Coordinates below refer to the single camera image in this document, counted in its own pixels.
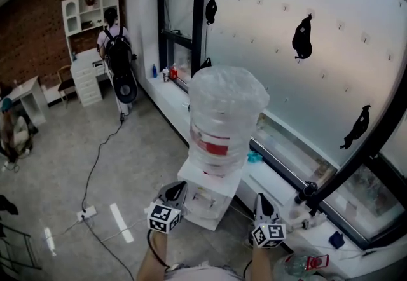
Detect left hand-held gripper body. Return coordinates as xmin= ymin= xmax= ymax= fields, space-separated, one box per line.
xmin=144 ymin=197 xmax=184 ymax=235

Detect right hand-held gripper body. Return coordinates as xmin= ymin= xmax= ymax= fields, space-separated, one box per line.
xmin=247 ymin=219 xmax=287 ymax=249

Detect white water dispenser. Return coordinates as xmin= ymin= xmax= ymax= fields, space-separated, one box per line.
xmin=177 ymin=158 xmax=244 ymax=231

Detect person's left forearm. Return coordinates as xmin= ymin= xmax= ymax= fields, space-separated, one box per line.
xmin=136 ymin=230 xmax=169 ymax=281

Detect person's right forearm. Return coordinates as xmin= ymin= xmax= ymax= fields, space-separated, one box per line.
xmin=252 ymin=245 xmax=274 ymax=281

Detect white window sill ledge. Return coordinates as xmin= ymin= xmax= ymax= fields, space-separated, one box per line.
xmin=139 ymin=74 xmax=382 ymax=279

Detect white floor tape strip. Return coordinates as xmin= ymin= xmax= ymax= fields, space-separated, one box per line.
xmin=109 ymin=202 xmax=135 ymax=244

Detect black thermos flask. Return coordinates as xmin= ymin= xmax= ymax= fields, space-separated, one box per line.
xmin=294 ymin=181 xmax=319 ymax=206

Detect clear empty water jug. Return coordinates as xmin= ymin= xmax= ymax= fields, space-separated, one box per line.
xmin=273 ymin=253 xmax=330 ymax=281

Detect white charger adapter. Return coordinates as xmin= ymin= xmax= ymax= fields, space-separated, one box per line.
xmin=287 ymin=212 xmax=328 ymax=231

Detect teal plastic item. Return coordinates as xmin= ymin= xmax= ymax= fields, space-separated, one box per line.
xmin=247 ymin=151 xmax=264 ymax=165

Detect dark blue cloth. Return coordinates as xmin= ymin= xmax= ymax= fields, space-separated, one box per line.
xmin=329 ymin=231 xmax=346 ymax=250

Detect person's pale pink shirt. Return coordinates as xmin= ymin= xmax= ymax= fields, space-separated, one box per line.
xmin=165 ymin=265 xmax=245 ymax=281

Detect large clear water jug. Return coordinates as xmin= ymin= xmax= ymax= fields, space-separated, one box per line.
xmin=187 ymin=65 xmax=271 ymax=178

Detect black metal rack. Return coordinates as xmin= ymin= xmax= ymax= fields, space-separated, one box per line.
xmin=0 ymin=222 xmax=42 ymax=274

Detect white hutch desk with drawers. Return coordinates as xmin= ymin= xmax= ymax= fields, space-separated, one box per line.
xmin=61 ymin=0 xmax=121 ymax=107

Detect wooden chair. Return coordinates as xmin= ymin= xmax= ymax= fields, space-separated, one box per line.
xmin=56 ymin=65 xmax=77 ymax=109

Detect black clothes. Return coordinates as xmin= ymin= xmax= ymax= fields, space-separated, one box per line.
xmin=0 ymin=194 xmax=19 ymax=216

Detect small white desk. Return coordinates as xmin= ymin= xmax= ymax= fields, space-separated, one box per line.
xmin=4 ymin=75 xmax=50 ymax=128

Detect small adhesive window hooks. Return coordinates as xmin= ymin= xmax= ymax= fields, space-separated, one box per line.
xmin=222 ymin=0 xmax=404 ymax=106

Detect white floor cable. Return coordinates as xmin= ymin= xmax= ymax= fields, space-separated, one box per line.
xmin=47 ymin=214 xmax=150 ymax=243

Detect black power cable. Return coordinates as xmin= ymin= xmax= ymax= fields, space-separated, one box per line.
xmin=81 ymin=217 xmax=136 ymax=281
xmin=81 ymin=113 xmax=127 ymax=212

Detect black window frame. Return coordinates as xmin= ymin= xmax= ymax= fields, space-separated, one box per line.
xmin=157 ymin=0 xmax=407 ymax=250

